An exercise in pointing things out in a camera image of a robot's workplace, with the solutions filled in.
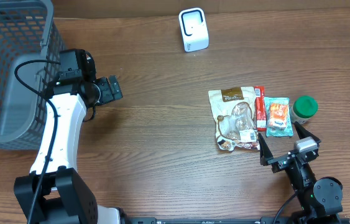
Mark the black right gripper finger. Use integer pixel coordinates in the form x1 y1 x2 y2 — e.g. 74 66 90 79
294 122 321 144
258 133 274 166

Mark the green lid Knorr jar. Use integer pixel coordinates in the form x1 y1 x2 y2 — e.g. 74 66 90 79
290 96 318 124

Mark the teal orange snack packet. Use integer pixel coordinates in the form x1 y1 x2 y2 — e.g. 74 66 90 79
264 96 293 137

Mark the small orange white packet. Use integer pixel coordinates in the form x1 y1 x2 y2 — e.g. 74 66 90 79
268 103 288 129

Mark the white brown snack wrapper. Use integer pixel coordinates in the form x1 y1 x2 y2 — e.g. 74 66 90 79
208 86 260 151

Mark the red white snack bar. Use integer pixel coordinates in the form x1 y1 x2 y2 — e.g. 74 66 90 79
254 86 267 131

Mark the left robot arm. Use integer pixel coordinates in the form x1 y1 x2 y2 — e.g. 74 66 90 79
14 49 130 223

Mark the white barcode scanner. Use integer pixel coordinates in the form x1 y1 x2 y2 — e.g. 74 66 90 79
178 7 210 52

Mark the grey plastic mesh basket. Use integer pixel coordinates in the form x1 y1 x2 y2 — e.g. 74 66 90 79
0 0 66 150

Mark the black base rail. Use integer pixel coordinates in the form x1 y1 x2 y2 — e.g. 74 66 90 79
125 217 291 224

